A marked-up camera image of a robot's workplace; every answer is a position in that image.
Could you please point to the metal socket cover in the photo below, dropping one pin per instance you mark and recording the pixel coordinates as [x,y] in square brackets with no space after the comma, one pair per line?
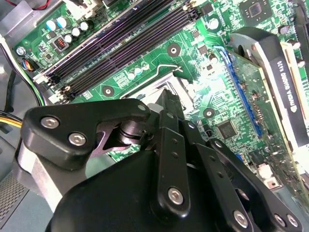
[189,93]

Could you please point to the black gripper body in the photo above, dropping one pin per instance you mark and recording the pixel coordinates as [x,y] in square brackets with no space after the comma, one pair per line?
[108,200]

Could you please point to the metal locking lever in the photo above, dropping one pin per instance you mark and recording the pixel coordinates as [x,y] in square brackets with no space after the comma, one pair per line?
[169,65]

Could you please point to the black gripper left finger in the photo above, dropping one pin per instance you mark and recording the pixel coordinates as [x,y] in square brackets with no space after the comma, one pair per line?
[60,128]

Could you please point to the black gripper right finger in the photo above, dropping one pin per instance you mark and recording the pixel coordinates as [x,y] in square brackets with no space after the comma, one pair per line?
[241,183]

